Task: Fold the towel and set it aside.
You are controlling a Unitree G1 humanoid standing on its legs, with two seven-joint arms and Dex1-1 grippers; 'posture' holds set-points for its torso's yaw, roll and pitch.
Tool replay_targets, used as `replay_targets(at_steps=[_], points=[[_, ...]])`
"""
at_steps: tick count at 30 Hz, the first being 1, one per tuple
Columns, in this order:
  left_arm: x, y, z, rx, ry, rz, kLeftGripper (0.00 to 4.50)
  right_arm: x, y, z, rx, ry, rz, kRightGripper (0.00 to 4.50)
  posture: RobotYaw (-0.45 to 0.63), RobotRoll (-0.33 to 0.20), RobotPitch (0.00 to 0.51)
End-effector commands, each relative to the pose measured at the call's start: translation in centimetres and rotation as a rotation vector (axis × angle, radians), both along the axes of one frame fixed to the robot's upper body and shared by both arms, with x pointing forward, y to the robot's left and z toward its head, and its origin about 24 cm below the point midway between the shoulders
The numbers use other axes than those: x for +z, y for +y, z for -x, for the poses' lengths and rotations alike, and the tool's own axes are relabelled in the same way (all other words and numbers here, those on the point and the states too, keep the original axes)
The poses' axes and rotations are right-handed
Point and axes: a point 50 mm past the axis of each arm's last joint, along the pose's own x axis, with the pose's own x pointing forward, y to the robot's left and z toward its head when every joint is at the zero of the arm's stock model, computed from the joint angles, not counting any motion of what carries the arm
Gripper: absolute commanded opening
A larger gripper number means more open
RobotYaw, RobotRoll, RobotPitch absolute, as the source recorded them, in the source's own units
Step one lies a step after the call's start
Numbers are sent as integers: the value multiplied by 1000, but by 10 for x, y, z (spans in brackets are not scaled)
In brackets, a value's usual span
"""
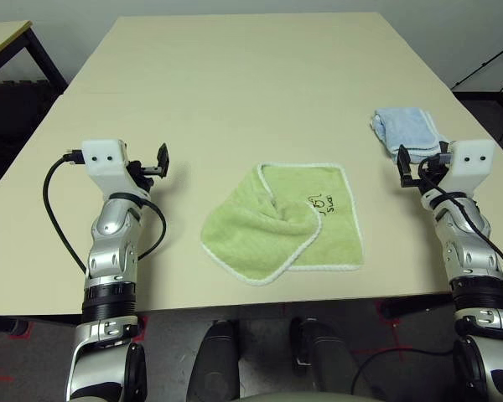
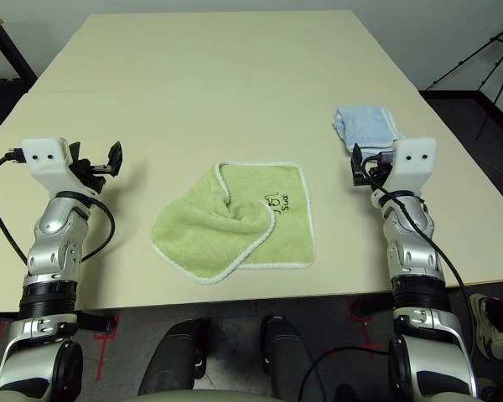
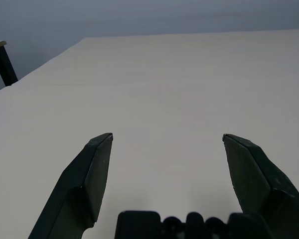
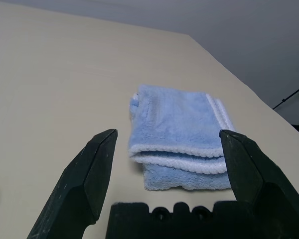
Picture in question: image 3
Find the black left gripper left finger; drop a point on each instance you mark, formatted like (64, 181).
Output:
(77, 199)

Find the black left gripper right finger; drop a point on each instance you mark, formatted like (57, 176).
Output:
(269, 179)

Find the side table with black legs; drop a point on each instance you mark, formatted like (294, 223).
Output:
(5, 64)

